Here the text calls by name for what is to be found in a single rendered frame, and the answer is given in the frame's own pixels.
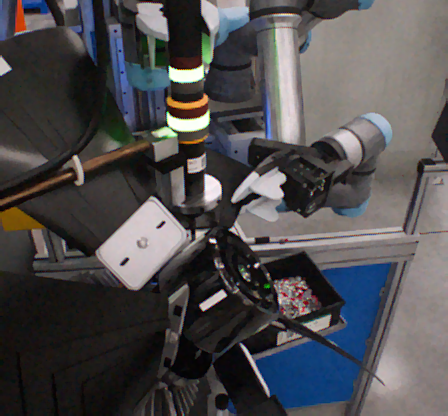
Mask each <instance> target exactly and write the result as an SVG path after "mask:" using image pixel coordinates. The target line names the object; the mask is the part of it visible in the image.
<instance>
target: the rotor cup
mask: <svg viewBox="0 0 448 416"><path fill-rule="evenodd" d="M204 235H205V236H204V239H202V240H201V241H199V242H198V243H197V244H195V245H194V246H193V247H191V248H190V249H189V250H187V251H186V252H185V253H183V250H184V249H183V250H182V251H180V252H179V253H178V254H176V255H175V256H174V257H172V258H171V259H170V260H168V261H167V262H166V263H165V264H164V265H163V266H162V268H161V271H160V270H158V271H157V272H156V273H155V274H154V275H153V276H152V277H151V278H150V279H149V280H148V281H147V282H146V283H145V284H144V285H143V286H142V287H141V288H140V289H138V290H140V291H147V292H153V293H158V294H163V295H167V294H169V293H170V292H171V291H172V290H173V289H176V288H177V287H178V286H180V285H181V284H182V283H183V282H187V286H188V287H189V298H188V302H187V307H186V312H185V317H184V321H183V326H182V331H181V335H180V339H179V344H178V349H177V354H176V356H175V361H174V363H173V365H172V366H171V368H170V369H169V370H168V371H166V372H165V374H164V375H163V376H162V377H161V378H162V379H163V380H165V381H167V382H169V383H172V384H175V385H180V386H185V385H190V384H192V383H193V382H195V381H196V380H198V379H200V378H201V377H204V376H205V375H206V374H207V373H208V372H209V370H210V368H211V366H212V362H213V353H221V352H224V351H225V350H227V349H229V348H230V347H231V346H232V345H233V344H234V343H235V342H237V341H239V342H240V341H241V340H244V339H245V338H246V337H248V336H249V335H251V334H252V333H254V332H256V331H257V330H259V329H260V328H262V327H264V326H265V325H268V324H270V323H271V322H273V321H274V319H275V318H276V317H277V316H278V313H279V301H278V295H277V292H276V289H275V287H274V285H273V282H272V280H271V278H270V276H269V274H268V272H267V271H266V269H265V267H264V266H263V264H262V263H261V261H260V260H259V258H258V257H257V256H256V254H255V253H254V252H253V250H252V249H251V248H250V247H249V246H248V245H247V244H246V243H245V242H244V241H243V240H242V239H241V238H240V237H239V236H237V235H236V234H234V233H233V232H231V231H229V230H227V229H225V227H222V226H216V227H213V229H211V230H209V231H208V232H206V233H205V234H204ZM238 265H243V266H244V267H245V268H246V269H247V270H248V271H249V274H250V277H251V279H250V281H249V282H247V281H245V280H244V279H243V278H242V276H241V275H240V273H239V271H238ZM222 290H223V291H224V293H225V294H226V295H227V296H226V297H225V298H223V299H222V300H220V301H219V302H217V303H216V304H213V305H211V306H210V307H208V308H207V309H205V310H204V311H203V309H202V308H201V307H200V304H201V303H203V302H206V301H207V300H209V299H210V298H211V297H213V296H214V295H216V294H217V293H219V292H220V291H222Z"/></svg>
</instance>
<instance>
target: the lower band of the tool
mask: <svg viewBox="0 0 448 416"><path fill-rule="evenodd" d="M167 102H168V103H169V104H170V105H171V106H174V107H177V108H196V107H200V106H202V105H204V104H206V103H207V102H208V96H207V95H206V94H204V97H203V99H201V100H199V101H197V102H192V103H181V102H177V101H174V100H173V99H172V98H171V96H169V97H168V99H167ZM207 113H208V112H207ZM207 113H206V114H207ZM168 114H169V113H168ZM206 114H205V115H206ZM169 115H170V114H169ZM205 115H203V116H201V117H204V116H205ZM170 116H171V115H170ZM171 117H173V116H171ZM201 117H198V118H201ZM173 118H176V117H173ZM198 118H193V119H181V118H176V119H180V120H194V119H198ZM169 125H170V124H169ZM207 125H208V124H207ZM207 125H206V126H207ZM170 126H171V125H170ZM206 126H204V127H206ZM171 127H172V126H171ZM204 127H202V128H204ZM172 128H174V127H172ZM202 128H199V129H195V130H180V129H176V128H174V129H176V130H180V131H196V130H200V129H202ZM208 135H209V133H208ZM208 135H207V136H206V137H204V138H202V139H199V140H195V141H181V140H177V142H179V143H185V144H192V143H197V142H200V141H202V140H204V139H205V138H207V137H208Z"/></svg>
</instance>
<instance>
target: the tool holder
mask: <svg viewBox="0 0 448 416"><path fill-rule="evenodd" d="M162 127H164V126H163V125H158V126H157V127H156V128H153V129H150V130H148V131H145V132H142V133H140V134H138V140H141V139H144V138H146V139H147V141H148V144H149V147H150V150H149V151H148V152H146V153H143V154H142V160H143V161H144V162H145V163H146V164H148V165H149V166H151V167H152V168H154V169H155V175H156V185H157V195H158V196H159V197H161V198H162V202H163V204H164V205H165V206H166V207H167V208H169V209H170V210H172V211H174V212H178V213H182V214H198V213H203V212H206V211H208V210H211V209H212V208H214V207H215V206H216V205H218V204H219V203H220V202H221V185H220V184H219V182H218V181H217V180H216V179H214V178H213V177H211V176H208V175H205V191H204V192H203V193H202V194H200V195H197V196H184V181H183V166H185V163H186V154H185V153H182V152H181V151H179V150H178V142H177V139H178V134H177V133H175V132H173V131H171V132H170V133H167V134H165V135H162V136H160V138H158V137H154V136H153V135H152V132H154V131H156V130H157V129H159V128H162Z"/></svg>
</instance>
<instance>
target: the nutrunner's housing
mask: <svg viewBox="0 0 448 416"><path fill-rule="evenodd" d="M178 150H179V151H181V152H182V153H185V154H186V163H185V166H183V181H184V196H197V195H200V194H202V193H203V192H204V191H205V173H206V145H205V139H204V140H202V141H200V142H197V143H192V144H185V143H179V142H178ZM202 214H203V213H198V214H182V215H183V216H185V217H189V218H196V217H199V216H201V215H202Z"/></svg>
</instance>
